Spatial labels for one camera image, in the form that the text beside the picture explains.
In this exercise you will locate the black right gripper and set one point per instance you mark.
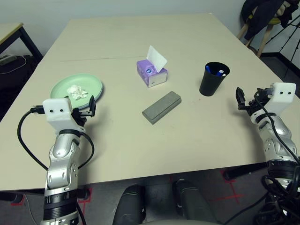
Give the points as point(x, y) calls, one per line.
point(254, 106)

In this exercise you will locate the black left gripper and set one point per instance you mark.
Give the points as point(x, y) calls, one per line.
point(79, 116)

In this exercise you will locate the white marker with blue band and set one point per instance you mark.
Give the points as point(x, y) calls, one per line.
point(220, 73)

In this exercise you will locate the light green plastic plate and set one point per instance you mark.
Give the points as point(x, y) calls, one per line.
point(61, 86)

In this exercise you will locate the grey glasses case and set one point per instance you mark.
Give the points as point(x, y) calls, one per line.
point(161, 107)

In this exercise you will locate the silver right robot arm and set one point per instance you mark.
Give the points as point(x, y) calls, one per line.
point(279, 131)

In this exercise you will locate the black plastic cup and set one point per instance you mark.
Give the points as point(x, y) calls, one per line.
point(209, 86)

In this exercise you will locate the blue marker cap in cup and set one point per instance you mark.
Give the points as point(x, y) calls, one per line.
point(208, 69)

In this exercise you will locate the wooden stool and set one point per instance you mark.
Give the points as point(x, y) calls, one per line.
point(264, 39)

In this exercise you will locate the purple tissue pack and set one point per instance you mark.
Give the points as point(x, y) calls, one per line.
point(157, 79)

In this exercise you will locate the flat white tissue sheet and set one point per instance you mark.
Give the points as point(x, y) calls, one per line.
point(155, 58)

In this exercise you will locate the black tripod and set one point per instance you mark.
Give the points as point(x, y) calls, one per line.
point(283, 31)

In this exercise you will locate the black jacket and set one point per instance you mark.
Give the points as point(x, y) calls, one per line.
point(260, 16)

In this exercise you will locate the yellow stool cushion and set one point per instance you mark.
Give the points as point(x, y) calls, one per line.
point(275, 21)

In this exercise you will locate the beige fabric item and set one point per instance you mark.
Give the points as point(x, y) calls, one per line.
point(280, 10)

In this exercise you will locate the red floor tape cross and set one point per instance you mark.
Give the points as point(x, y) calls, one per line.
point(230, 194)

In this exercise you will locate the grey power strip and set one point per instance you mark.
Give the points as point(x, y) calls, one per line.
point(5, 59)

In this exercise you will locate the dark robot left leg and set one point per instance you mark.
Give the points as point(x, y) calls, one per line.
point(130, 206)

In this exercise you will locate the dark robot leg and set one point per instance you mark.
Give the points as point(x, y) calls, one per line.
point(192, 201)
point(130, 206)

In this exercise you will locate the dark robot right leg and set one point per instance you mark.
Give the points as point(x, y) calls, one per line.
point(192, 201)

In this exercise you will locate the red floor tape strip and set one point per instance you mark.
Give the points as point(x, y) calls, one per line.
point(17, 202)

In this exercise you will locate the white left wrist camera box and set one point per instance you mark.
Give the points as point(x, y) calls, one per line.
point(57, 110)

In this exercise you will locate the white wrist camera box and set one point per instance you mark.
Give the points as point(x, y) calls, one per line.
point(282, 98)
point(57, 110)

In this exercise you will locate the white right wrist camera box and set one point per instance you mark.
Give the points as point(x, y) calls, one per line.
point(282, 98)

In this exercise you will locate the wooden side table black frame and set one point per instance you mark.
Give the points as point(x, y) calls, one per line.
point(9, 30)

